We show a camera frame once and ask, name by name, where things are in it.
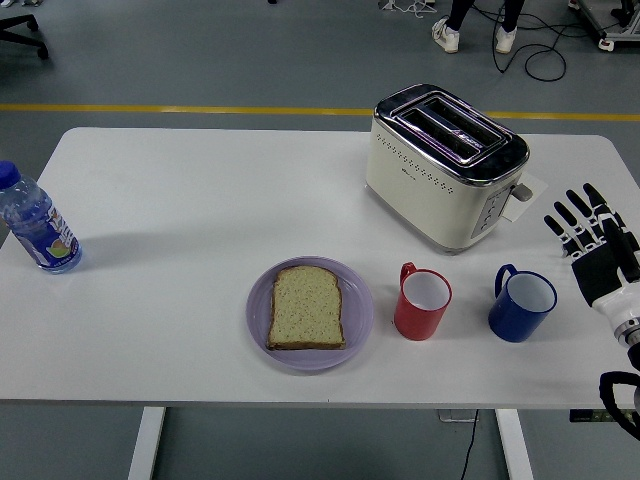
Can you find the red enamel mug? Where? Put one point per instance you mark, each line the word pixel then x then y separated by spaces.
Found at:
pixel 417 325

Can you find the metal equipment frame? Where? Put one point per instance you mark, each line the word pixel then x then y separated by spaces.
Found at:
pixel 620 35

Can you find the grey under-table socket box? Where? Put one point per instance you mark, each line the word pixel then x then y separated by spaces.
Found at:
pixel 452 416

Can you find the blue-capped water bottle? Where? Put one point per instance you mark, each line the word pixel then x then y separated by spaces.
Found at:
pixel 40 230

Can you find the slice of bread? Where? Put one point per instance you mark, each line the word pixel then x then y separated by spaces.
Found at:
pixel 305 310

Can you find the white paper card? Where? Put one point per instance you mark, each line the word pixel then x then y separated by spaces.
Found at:
pixel 522 211

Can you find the purple round plate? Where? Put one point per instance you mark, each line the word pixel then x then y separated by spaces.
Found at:
pixel 357 310

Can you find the yellow floor tape line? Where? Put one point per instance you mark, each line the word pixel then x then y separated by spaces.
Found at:
pixel 200 108

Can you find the cream and chrome toaster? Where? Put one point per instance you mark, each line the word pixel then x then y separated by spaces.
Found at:
pixel 425 200

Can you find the white table leg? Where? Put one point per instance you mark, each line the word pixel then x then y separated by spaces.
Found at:
pixel 145 445
pixel 515 445

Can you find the black table control panel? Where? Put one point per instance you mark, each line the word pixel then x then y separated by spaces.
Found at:
pixel 585 416

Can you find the blue enamel mug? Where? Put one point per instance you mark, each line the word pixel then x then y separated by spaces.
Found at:
pixel 515 325

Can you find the person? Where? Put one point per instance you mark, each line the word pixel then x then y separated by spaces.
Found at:
pixel 447 37

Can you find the black office chair base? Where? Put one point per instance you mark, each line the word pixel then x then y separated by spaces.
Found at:
pixel 30 22

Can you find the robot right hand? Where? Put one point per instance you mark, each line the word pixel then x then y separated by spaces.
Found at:
pixel 605 270

